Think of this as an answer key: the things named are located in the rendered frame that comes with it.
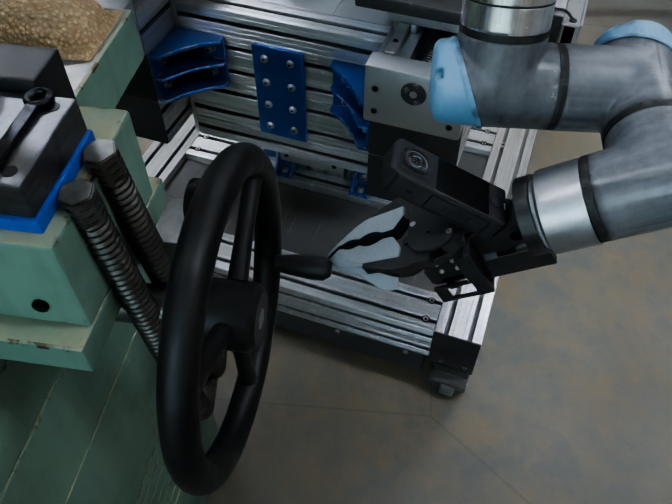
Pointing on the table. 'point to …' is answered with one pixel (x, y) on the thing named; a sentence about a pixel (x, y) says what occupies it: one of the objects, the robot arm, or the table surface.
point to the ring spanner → (24, 118)
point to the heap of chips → (57, 25)
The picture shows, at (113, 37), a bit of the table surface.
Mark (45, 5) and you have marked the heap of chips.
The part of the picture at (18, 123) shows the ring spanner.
